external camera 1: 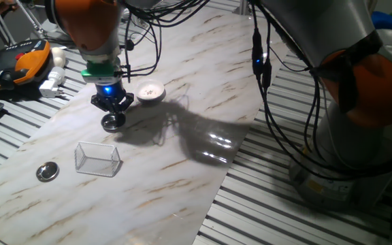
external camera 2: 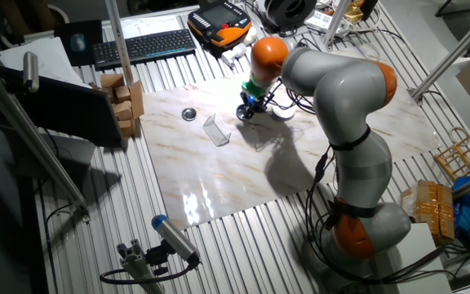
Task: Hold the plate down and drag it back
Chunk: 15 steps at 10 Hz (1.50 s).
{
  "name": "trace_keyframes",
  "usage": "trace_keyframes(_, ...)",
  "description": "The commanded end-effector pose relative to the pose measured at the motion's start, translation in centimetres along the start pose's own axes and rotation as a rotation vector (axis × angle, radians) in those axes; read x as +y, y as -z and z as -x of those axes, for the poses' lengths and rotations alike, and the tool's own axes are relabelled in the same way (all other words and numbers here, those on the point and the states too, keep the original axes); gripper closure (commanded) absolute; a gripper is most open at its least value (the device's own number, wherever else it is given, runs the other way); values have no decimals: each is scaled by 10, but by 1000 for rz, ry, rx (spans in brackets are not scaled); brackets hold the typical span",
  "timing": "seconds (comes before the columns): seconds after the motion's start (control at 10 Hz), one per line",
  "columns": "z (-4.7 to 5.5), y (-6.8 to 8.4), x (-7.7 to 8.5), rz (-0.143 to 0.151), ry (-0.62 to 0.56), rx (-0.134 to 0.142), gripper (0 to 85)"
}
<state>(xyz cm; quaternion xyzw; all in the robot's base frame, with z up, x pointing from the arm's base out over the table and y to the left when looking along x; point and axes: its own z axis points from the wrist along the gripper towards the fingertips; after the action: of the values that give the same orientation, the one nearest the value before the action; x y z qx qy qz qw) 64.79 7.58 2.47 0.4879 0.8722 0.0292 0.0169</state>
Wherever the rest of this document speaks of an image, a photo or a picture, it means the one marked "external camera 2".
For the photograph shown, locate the grey monitor base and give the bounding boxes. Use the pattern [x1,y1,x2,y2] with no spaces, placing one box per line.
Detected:
[14,132,97,180]

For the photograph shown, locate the small brown cardboard box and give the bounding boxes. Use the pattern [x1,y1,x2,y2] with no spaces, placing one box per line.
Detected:
[100,73,125,90]
[112,100,133,122]
[118,118,136,138]
[114,85,132,103]

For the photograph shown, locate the white pedestal box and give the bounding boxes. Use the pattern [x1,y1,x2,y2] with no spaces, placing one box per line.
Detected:
[375,222,454,294]

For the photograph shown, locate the printed paper sheet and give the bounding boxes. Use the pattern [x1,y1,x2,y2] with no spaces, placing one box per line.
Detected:
[120,15,183,40]

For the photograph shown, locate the black camera clamp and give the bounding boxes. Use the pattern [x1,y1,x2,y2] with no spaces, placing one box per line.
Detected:
[144,240,175,277]

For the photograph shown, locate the wooden dish rack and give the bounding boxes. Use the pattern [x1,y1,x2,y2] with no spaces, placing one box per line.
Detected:
[433,127,470,183]

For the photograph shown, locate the white round plate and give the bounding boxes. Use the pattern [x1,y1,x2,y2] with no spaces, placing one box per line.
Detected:
[271,103,297,122]

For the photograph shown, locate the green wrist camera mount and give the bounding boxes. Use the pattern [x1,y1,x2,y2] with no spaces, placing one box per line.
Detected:
[241,79,267,99]

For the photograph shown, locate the black mouse pad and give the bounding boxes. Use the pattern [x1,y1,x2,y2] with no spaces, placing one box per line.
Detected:
[54,19,104,67]

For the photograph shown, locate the orange and black teach pendant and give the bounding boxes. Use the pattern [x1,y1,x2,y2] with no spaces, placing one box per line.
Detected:
[187,0,253,49]

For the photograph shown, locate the white power strip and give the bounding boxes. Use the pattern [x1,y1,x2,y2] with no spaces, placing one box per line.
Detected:
[304,10,350,38]

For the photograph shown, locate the clear plastic box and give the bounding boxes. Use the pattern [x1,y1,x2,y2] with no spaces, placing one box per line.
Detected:
[202,113,232,147]

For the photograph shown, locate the slanted aluminium frame bar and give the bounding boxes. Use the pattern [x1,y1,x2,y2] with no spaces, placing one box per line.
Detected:
[410,2,470,103]

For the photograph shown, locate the yellow wrapped package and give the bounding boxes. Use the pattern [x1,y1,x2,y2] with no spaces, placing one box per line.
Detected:
[401,179,456,246]

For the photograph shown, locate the slim aluminium post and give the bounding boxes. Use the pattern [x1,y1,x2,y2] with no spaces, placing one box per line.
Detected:
[322,0,353,46]

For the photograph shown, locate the tall aluminium profile post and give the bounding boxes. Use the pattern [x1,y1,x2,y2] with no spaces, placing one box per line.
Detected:
[104,0,135,87]

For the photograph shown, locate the grey computer mouse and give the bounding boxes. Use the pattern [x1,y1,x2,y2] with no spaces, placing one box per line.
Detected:
[70,33,86,53]

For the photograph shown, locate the silver depth camera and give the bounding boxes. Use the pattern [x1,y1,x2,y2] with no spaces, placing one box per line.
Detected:
[22,51,40,94]

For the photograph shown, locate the black camera cable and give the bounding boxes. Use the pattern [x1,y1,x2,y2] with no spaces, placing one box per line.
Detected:
[99,261,199,286]

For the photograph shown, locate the white paper stack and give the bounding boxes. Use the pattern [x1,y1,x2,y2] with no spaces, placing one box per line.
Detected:
[0,36,91,89]

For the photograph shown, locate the gold foil packet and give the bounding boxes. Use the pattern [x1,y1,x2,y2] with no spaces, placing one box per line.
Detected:
[343,2,365,24]

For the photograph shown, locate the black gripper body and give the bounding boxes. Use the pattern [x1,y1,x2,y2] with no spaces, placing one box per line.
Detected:
[241,92,268,113]

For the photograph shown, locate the black computer keyboard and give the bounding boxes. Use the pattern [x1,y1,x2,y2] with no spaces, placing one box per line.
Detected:
[92,28,197,71]

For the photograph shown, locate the silver camera with blue cap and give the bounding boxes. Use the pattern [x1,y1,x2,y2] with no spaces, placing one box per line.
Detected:
[151,214,202,265]

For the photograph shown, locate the white cable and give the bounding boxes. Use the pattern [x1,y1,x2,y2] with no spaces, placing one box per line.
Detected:
[340,24,383,63]

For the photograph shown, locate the long aluminium camera bar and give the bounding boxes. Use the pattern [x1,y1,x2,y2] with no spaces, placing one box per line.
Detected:
[0,56,91,224]

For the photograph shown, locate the marble pattern mat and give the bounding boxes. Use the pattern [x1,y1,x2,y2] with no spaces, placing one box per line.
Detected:
[139,47,442,230]

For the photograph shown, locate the black flat monitor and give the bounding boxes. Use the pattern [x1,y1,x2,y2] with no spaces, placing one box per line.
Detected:
[0,65,125,149]

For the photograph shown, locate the aluminium profile stub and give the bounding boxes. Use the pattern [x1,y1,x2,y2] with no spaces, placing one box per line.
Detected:
[116,238,166,294]

